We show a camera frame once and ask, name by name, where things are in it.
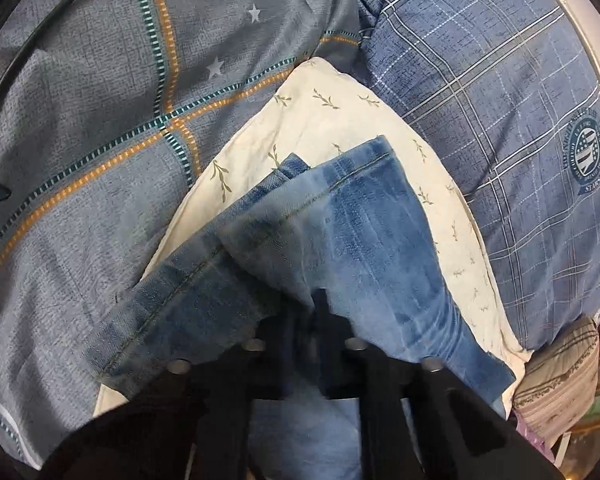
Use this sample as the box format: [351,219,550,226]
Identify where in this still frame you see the blue denim jeans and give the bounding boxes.
[82,134,516,480]

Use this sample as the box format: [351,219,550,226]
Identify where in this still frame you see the striped beige pillow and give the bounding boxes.
[514,318,600,445]

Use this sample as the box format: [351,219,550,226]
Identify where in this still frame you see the purple floral cloth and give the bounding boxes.
[516,418,553,460]

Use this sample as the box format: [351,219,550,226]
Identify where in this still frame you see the cream leaf-print blanket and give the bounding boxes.
[92,55,531,418]

